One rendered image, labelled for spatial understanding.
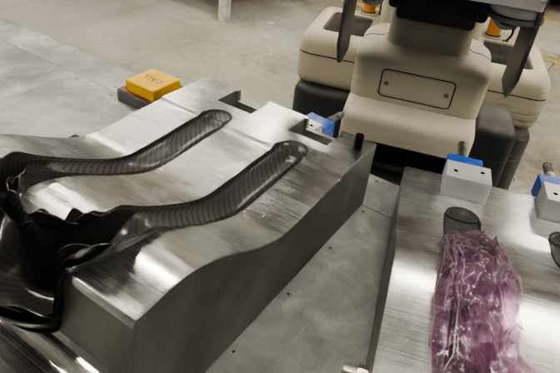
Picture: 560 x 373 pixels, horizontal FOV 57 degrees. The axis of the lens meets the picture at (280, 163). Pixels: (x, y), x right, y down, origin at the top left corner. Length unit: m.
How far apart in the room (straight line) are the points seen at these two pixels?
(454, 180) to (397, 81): 0.33
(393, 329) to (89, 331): 0.22
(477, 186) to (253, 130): 0.26
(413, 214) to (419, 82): 0.36
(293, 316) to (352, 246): 0.13
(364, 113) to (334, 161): 0.33
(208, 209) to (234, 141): 0.12
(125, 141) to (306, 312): 0.27
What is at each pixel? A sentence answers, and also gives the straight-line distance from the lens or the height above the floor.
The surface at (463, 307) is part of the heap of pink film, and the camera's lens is 0.41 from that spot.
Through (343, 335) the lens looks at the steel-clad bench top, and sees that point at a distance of 0.52.
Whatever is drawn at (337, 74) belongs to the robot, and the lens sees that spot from 1.19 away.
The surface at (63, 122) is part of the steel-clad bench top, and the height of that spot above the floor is 0.80.
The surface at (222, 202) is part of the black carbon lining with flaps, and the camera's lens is 0.51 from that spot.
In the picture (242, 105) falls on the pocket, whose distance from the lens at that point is 0.70.
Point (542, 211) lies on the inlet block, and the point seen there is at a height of 0.86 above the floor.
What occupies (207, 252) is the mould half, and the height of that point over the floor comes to 0.92.
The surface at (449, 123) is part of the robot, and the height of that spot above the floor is 0.80.
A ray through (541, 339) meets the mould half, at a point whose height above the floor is 0.89.
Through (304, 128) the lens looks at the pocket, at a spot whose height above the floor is 0.88.
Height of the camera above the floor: 1.20
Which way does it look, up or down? 33 degrees down
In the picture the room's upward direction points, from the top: 7 degrees clockwise
